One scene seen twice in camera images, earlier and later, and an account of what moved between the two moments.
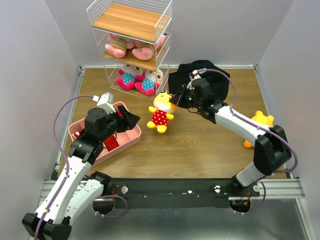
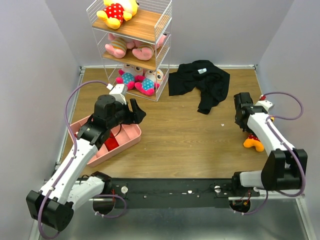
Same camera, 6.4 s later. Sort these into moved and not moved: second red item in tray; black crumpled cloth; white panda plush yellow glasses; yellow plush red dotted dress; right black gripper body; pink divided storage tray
Moved: yellow plush red dotted dress; right black gripper body
Not moved: second red item in tray; black crumpled cloth; pink divided storage tray; white panda plush yellow glasses
